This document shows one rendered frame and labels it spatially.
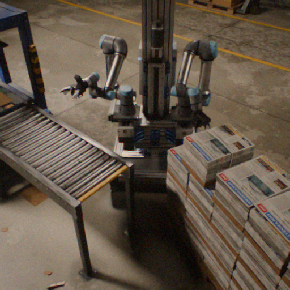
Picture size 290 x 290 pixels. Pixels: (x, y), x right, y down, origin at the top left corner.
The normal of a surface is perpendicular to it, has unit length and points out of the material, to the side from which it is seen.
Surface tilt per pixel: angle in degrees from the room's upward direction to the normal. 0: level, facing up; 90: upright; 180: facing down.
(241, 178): 1
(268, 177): 0
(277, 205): 1
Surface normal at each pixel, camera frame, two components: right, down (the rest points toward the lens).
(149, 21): -0.05, 0.62
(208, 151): 0.00, -0.77
